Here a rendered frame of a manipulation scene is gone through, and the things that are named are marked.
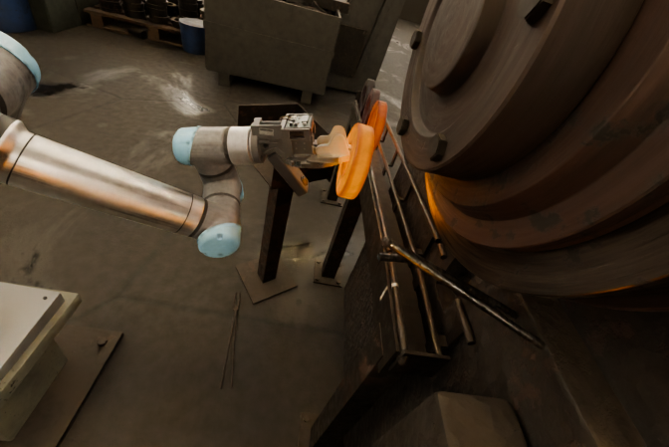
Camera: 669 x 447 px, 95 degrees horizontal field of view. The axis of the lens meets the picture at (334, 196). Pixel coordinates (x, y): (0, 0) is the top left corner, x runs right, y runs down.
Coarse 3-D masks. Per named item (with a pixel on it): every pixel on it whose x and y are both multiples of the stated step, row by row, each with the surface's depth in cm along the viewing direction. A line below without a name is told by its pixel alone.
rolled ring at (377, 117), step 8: (376, 104) 111; (384, 104) 108; (376, 112) 107; (384, 112) 106; (368, 120) 121; (376, 120) 105; (384, 120) 105; (376, 128) 106; (376, 136) 107; (376, 144) 109
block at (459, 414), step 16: (432, 400) 34; (448, 400) 34; (464, 400) 34; (480, 400) 35; (496, 400) 35; (416, 416) 37; (432, 416) 34; (448, 416) 33; (464, 416) 33; (480, 416) 33; (496, 416) 34; (512, 416) 34; (400, 432) 40; (416, 432) 36; (432, 432) 33; (448, 432) 32; (464, 432) 32; (480, 432) 32; (496, 432) 32; (512, 432) 33
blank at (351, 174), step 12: (360, 132) 57; (372, 132) 58; (360, 144) 56; (372, 144) 56; (360, 156) 55; (348, 168) 58; (360, 168) 56; (336, 180) 68; (348, 180) 57; (360, 180) 57; (336, 192) 64; (348, 192) 59
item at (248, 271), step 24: (240, 120) 95; (264, 120) 100; (264, 168) 91; (312, 168) 88; (288, 192) 101; (264, 240) 117; (240, 264) 134; (264, 264) 123; (264, 288) 128; (288, 288) 130
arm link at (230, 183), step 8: (232, 168) 65; (200, 176) 64; (208, 176) 62; (216, 176) 63; (224, 176) 64; (232, 176) 65; (208, 184) 63; (216, 184) 63; (224, 184) 63; (232, 184) 65; (240, 184) 70; (208, 192) 62; (216, 192) 61; (224, 192) 62; (232, 192) 63; (240, 192) 70; (240, 200) 71
